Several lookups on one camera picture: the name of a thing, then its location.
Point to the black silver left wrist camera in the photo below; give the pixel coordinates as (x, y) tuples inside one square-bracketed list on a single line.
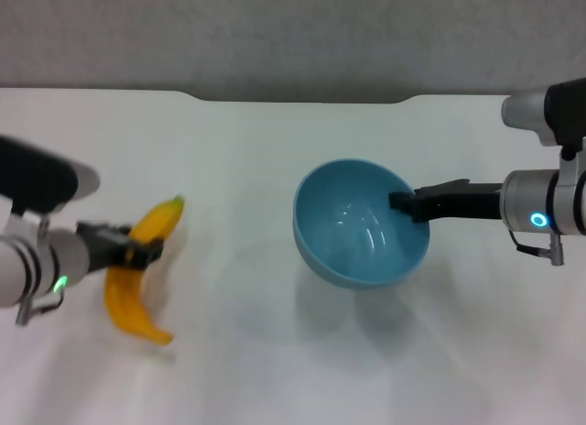
[(36, 173)]

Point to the yellow banana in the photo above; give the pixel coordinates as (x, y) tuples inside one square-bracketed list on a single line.
[(123, 301)]

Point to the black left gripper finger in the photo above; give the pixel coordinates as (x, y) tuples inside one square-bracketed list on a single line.
[(146, 254)]

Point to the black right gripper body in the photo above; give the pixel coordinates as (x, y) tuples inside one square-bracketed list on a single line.
[(467, 203)]

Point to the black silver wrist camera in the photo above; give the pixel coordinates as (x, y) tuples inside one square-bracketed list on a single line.
[(36, 173), (567, 109)]

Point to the blue bowl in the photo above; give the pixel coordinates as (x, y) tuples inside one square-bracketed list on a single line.
[(348, 242)]

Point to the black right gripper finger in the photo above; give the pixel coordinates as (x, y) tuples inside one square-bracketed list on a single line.
[(409, 205)]

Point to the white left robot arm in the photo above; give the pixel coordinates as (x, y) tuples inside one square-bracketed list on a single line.
[(27, 264)]

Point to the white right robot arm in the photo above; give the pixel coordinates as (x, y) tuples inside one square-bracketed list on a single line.
[(522, 200)]

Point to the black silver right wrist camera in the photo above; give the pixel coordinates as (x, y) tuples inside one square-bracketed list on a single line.
[(567, 109)]

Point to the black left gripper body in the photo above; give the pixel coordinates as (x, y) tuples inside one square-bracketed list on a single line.
[(105, 248)]

